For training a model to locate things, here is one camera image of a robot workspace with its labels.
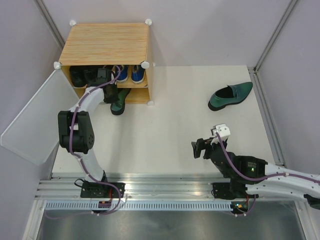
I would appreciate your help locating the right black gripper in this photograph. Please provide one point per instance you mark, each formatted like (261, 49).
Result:
(200, 144)

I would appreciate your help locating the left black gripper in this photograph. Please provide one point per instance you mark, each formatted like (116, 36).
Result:
(115, 99)

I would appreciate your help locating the green loafer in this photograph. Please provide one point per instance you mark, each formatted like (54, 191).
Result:
(229, 95)
(117, 108)

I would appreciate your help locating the black patent shoe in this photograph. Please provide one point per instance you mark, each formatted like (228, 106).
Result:
(77, 76)
(96, 75)

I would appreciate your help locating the blue sneaker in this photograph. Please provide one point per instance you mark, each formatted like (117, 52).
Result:
(122, 70)
(137, 74)

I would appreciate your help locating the green loafer front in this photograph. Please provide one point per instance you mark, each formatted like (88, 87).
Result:
(229, 95)

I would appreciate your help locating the white translucent cabinet door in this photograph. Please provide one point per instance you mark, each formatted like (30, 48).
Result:
(34, 133)

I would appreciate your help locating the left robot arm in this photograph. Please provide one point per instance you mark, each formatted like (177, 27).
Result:
(76, 135)

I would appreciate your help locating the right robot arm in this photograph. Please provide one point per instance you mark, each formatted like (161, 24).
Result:
(251, 177)

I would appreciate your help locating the wooden two-shelf shoe cabinet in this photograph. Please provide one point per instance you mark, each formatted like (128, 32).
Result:
(90, 44)

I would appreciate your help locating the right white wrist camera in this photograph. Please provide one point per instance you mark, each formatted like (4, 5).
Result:
(222, 130)

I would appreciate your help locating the aluminium mounting rail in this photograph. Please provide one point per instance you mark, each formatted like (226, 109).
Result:
(138, 186)

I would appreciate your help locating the left aluminium frame post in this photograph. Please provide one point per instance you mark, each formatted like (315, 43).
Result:
(50, 22)

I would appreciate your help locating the aluminium frame post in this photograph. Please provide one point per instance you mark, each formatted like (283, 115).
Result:
(276, 34)
(50, 22)

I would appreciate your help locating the white slotted cable duct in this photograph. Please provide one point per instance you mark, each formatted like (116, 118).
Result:
(140, 205)

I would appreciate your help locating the right aluminium frame post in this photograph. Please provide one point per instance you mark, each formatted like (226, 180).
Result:
(276, 34)

